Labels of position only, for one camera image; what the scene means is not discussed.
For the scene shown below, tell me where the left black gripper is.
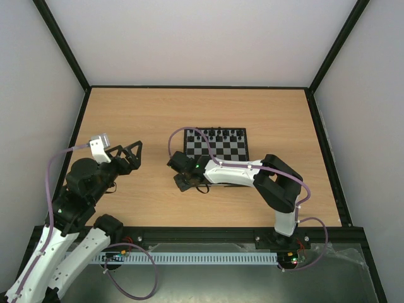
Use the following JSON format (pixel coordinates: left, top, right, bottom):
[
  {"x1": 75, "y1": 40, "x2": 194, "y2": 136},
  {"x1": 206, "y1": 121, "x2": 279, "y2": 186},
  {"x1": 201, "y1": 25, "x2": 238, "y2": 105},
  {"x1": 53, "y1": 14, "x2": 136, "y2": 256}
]
[{"x1": 90, "y1": 140, "x2": 144, "y2": 203}]

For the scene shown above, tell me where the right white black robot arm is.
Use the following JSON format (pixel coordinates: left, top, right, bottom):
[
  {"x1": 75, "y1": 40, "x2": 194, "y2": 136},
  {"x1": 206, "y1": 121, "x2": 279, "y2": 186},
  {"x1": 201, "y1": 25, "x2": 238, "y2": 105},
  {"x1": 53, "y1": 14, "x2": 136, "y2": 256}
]
[{"x1": 167, "y1": 151, "x2": 304, "y2": 247}]

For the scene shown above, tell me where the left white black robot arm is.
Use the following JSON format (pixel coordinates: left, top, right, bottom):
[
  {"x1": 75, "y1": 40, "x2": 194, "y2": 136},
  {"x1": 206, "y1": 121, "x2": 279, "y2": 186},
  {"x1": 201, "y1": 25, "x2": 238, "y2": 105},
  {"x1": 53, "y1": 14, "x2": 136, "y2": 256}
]
[{"x1": 1, "y1": 136, "x2": 143, "y2": 302}]

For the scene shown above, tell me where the circuit board with leds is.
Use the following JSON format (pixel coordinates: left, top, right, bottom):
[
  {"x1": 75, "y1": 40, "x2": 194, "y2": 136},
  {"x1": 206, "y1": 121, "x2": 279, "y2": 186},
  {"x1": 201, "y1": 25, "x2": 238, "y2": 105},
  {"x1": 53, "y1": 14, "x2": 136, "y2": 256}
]
[{"x1": 277, "y1": 248, "x2": 307, "y2": 265}]

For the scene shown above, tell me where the black and white chessboard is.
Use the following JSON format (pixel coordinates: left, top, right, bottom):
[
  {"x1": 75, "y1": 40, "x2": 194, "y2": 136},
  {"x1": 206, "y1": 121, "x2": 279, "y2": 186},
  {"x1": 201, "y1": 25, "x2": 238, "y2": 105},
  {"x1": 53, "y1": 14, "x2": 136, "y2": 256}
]
[{"x1": 181, "y1": 128, "x2": 253, "y2": 189}]

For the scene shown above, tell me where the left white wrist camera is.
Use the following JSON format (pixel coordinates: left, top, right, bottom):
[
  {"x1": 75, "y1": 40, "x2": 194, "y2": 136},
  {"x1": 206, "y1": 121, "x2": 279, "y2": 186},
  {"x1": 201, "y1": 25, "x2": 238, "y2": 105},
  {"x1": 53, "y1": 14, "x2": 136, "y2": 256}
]
[{"x1": 89, "y1": 133, "x2": 111, "y2": 164}]

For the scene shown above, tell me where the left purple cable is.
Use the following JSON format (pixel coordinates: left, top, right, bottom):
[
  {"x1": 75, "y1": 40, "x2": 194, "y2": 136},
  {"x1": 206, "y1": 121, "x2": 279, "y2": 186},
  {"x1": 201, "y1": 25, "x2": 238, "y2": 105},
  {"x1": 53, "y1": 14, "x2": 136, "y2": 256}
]
[{"x1": 14, "y1": 143, "x2": 158, "y2": 300}]

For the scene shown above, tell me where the white slotted cable duct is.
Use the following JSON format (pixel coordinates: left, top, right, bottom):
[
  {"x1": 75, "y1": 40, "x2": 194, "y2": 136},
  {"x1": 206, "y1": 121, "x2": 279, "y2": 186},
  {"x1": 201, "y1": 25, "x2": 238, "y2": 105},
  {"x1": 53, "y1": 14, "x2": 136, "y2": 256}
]
[{"x1": 90, "y1": 252, "x2": 278, "y2": 265}]

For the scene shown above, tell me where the black frame post left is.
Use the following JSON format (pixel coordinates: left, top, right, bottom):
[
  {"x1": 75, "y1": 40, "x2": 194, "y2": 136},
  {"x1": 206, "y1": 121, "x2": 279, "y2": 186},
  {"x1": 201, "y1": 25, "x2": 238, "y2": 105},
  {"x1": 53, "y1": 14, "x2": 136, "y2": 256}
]
[{"x1": 33, "y1": 0, "x2": 91, "y2": 92}]

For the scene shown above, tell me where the black frame post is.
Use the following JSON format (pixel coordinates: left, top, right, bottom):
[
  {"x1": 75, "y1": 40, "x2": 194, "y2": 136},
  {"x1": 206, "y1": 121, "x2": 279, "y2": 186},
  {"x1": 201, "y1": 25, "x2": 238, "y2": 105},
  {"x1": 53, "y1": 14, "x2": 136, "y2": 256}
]
[
  {"x1": 308, "y1": 0, "x2": 370, "y2": 92},
  {"x1": 33, "y1": 0, "x2": 91, "y2": 92}
]

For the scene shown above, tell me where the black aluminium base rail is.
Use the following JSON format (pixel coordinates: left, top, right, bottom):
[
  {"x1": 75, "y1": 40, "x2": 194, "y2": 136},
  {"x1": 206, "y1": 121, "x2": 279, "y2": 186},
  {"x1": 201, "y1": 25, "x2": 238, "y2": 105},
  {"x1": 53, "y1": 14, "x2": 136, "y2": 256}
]
[{"x1": 112, "y1": 227, "x2": 369, "y2": 252}]

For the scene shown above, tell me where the black frame post right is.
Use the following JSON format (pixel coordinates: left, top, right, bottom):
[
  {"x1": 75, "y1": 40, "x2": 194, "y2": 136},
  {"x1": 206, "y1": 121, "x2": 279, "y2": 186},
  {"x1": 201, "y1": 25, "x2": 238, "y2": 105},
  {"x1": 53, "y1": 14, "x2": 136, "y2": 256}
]
[{"x1": 308, "y1": 0, "x2": 370, "y2": 92}]

